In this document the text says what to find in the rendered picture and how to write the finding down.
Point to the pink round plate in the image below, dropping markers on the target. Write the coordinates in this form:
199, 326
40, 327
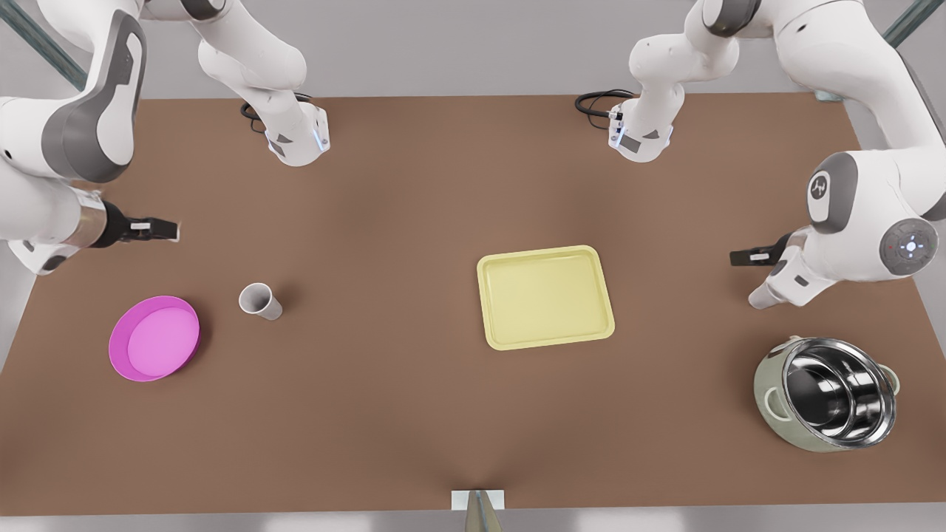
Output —
154, 340

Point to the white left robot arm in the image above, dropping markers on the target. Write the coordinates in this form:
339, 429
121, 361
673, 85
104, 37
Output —
850, 59

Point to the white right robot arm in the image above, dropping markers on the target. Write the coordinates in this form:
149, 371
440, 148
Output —
89, 111

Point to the yellow rectangular tray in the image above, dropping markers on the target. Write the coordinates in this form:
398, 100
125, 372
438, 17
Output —
545, 297

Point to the steel pot with green outside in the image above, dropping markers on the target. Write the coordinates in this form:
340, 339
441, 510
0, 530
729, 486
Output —
828, 395

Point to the silver frame post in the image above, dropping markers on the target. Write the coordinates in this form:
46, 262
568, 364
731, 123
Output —
480, 513
913, 18
41, 41

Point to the white IKEA cup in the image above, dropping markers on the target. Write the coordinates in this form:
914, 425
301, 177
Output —
260, 300

